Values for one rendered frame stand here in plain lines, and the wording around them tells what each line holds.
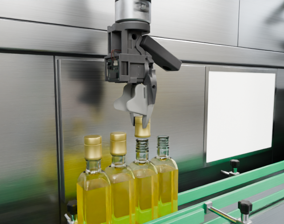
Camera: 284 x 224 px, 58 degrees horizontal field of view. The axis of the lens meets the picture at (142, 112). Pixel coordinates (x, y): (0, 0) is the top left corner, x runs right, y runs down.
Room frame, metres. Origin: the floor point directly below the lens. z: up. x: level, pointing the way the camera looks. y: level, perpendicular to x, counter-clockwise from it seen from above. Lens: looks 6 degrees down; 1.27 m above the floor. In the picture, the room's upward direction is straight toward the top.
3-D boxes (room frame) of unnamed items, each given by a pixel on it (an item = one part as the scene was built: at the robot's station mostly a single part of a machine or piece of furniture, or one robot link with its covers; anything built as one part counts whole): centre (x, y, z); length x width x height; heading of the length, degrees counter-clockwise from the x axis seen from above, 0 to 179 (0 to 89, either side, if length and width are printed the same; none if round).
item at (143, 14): (0.55, 0.02, 1.40); 0.08 x 0.08 x 0.05
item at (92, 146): (0.50, 0.10, 1.14); 0.04 x 0.04 x 0.04
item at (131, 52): (0.55, 0.02, 1.32); 0.09 x 0.08 x 0.12; 122
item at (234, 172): (0.86, -0.30, 0.94); 0.07 x 0.04 x 0.13; 34
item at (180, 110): (0.85, -0.18, 1.15); 0.90 x 0.03 x 0.34; 124
